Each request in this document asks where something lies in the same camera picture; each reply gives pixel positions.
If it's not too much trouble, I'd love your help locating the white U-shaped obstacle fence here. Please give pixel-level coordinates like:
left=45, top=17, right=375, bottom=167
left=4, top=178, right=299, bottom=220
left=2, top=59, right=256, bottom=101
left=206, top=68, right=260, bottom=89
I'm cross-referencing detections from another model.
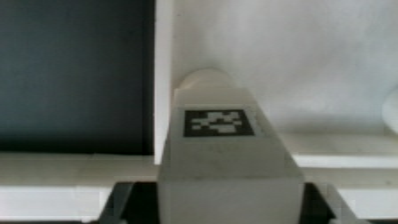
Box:
left=0, top=153, right=398, bottom=224

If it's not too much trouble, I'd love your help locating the translucent gripper right finger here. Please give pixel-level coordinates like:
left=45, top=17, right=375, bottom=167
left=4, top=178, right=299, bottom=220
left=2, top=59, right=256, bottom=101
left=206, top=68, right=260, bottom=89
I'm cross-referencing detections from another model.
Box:
left=300, top=183, right=372, bottom=224

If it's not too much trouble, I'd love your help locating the translucent gripper left finger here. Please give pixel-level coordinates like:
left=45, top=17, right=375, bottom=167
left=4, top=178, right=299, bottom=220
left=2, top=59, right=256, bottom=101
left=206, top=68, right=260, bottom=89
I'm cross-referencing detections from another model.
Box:
left=89, top=182, right=160, bottom=224

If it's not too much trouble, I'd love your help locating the white square table top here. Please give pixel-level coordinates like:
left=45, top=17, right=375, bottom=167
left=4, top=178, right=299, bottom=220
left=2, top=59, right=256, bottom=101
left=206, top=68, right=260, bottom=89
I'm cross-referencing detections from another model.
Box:
left=155, top=0, right=398, bottom=168

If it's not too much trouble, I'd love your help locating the white table leg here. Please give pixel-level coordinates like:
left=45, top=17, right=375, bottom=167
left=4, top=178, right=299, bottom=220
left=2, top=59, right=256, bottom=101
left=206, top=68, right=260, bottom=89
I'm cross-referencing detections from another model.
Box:
left=382, top=88, right=398, bottom=136
left=158, top=69, right=304, bottom=224

